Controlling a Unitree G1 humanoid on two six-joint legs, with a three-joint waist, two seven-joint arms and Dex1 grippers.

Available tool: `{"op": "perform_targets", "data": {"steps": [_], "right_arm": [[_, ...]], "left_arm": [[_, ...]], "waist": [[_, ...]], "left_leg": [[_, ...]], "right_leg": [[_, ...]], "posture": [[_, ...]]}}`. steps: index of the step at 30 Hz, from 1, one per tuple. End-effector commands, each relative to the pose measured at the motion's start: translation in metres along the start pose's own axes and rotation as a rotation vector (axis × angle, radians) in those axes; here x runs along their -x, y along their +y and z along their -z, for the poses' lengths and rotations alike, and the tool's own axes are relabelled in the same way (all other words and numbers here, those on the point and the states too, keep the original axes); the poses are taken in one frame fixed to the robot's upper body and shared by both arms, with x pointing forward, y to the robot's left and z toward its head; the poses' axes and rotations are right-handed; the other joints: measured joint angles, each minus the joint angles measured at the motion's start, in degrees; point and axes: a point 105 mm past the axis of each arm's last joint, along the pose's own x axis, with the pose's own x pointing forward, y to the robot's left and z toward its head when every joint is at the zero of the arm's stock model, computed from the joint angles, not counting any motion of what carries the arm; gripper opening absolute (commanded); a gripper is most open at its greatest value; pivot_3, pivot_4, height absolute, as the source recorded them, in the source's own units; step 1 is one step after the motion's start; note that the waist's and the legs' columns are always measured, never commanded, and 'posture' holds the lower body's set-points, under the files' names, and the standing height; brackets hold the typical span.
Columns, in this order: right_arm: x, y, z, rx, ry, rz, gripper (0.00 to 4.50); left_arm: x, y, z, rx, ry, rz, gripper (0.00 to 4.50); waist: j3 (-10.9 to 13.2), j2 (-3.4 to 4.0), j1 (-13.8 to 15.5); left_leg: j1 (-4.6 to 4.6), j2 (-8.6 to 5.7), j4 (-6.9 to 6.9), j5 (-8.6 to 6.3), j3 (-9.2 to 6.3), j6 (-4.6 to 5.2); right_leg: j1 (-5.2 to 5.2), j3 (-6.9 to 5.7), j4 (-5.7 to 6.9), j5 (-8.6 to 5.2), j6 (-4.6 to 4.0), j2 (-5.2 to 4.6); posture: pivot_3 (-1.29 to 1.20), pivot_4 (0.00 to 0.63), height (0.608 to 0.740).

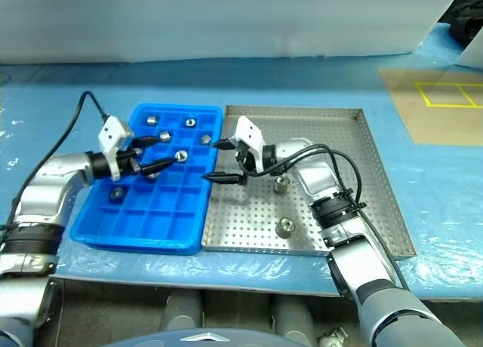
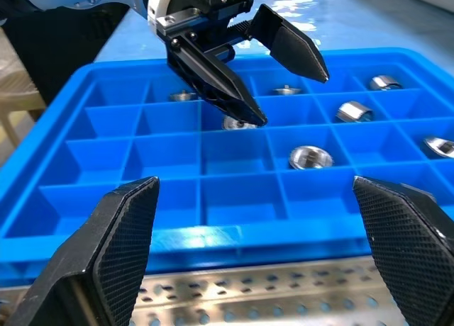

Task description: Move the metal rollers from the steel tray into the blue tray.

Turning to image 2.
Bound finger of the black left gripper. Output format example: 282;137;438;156
167;31;268;126
245;3;331;83

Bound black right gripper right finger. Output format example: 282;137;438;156
352;176;454;326

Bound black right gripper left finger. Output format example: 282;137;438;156
6;176;160;326

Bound blue plastic compartment tray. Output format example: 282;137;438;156
0;47;454;281

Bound perforated steel tray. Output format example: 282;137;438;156
0;257;409;326

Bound metal roller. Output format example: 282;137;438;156
221;113;258;131
272;84;302;96
335;100;375;124
369;74;404;91
288;145;334;171
421;136;454;159
168;89;199;103

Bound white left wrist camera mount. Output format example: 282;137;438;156
146;0;178;31

